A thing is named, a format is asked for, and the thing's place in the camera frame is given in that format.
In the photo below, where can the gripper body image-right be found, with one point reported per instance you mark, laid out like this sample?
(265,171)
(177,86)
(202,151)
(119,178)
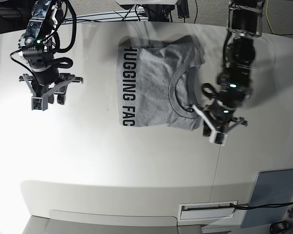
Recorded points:
(220,114)

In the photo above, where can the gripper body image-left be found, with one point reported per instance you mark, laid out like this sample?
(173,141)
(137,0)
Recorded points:
(45,76)

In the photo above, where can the grey T-shirt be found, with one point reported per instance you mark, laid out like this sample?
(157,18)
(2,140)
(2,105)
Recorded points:
(156,84)

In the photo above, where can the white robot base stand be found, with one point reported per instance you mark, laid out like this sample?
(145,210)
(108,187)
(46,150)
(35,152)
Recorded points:
(158,10)

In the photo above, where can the black device bottom right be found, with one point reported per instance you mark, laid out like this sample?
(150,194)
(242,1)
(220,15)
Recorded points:
(282,227)

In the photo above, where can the white table cable grommet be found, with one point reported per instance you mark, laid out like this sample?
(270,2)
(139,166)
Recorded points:
(206,211)

